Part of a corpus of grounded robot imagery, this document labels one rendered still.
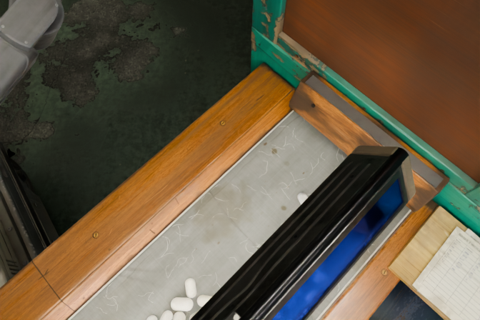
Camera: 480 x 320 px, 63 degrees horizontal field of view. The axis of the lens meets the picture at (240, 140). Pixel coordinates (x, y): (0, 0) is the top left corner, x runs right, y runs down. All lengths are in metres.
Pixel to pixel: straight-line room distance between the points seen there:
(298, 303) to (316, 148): 0.46
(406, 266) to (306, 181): 0.23
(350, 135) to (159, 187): 0.36
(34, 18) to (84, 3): 1.64
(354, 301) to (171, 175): 0.39
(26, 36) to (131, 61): 1.38
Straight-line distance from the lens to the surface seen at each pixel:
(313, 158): 0.80
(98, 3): 2.12
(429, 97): 0.64
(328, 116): 0.73
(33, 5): 0.52
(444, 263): 0.78
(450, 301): 0.77
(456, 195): 0.76
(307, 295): 0.40
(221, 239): 0.74
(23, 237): 1.31
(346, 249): 0.41
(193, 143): 0.78
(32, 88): 1.95
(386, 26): 0.60
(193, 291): 0.72
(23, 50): 0.52
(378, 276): 0.75
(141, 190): 0.76
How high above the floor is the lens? 1.47
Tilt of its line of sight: 67 degrees down
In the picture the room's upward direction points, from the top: 2 degrees counter-clockwise
